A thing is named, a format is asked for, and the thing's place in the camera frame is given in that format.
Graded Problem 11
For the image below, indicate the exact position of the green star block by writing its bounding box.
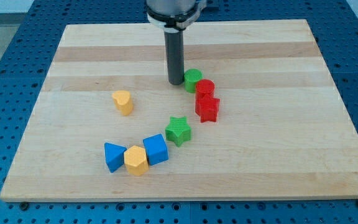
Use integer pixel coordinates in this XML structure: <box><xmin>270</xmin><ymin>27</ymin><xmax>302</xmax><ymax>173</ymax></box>
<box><xmin>165</xmin><ymin>116</ymin><xmax>191</xmax><ymax>147</ymax></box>

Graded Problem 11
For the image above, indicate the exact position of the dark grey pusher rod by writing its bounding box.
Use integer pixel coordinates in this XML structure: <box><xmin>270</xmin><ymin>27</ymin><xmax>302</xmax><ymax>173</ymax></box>
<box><xmin>164</xmin><ymin>31</ymin><xmax>185</xmax><ymax>85</ymax></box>

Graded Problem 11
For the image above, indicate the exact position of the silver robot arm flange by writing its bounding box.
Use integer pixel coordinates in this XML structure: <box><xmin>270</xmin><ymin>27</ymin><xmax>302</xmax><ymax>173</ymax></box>
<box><xmin>145</xmin><ymin>0</ymin><xmax>207</xmax><ymax>33</ymax></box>

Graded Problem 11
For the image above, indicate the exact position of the red star block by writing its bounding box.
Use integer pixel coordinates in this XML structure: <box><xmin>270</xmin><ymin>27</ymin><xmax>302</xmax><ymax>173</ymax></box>
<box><xmin>195</xmin><ymin>95</ymin><xmax>220</xmax><ymax>123</ymax></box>

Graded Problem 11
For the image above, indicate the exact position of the red cylinder block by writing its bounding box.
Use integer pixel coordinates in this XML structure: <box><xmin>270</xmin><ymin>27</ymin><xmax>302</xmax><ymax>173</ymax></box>
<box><xmin>195</xmin><ymin>79</ymin><xmax>215</xmax><ymax>100</ymax></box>

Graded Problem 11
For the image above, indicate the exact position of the green cylinder block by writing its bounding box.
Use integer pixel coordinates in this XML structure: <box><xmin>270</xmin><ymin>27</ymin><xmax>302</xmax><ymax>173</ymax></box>
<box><xmin>184</xmin><ymin>68</ymin><xmax>203</xmax><ymax>93</ymax></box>

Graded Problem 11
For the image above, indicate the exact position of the blue cube block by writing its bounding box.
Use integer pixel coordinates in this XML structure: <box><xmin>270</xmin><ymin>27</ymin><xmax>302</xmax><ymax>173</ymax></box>
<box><xmin>143</xmin><ymin>134</ymin><xmax>168</xmax><ymax>166</ymax></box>

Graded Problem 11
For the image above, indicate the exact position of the yellow heart block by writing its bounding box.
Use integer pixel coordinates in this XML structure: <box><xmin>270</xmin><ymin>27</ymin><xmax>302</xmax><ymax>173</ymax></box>
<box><xmin>111</xmin><ymin>90</ymin><xmax>134</xmax><ymax>116</ymax></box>

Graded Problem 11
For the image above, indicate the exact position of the yellow hexagon block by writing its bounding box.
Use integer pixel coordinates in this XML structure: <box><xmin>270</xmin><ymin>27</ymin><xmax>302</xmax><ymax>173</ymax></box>
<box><xmin>124</xmin><ymin>146</ymin><xmax>149</xmax><ymax>176</ymax></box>

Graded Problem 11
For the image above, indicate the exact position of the blue triangle block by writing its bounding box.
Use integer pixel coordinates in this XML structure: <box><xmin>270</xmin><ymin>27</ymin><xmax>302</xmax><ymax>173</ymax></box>
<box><xmin>104</xmin><ymin>142</ymin><xmax>127</xmax><ymax>173</ymax></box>

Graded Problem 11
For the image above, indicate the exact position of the light wooden board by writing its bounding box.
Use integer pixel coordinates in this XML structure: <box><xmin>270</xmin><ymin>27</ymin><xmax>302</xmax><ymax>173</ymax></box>
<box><xmin>0</xmin><ymin>20</ymin><xmax>358</xmax><ymax>202</ymax></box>

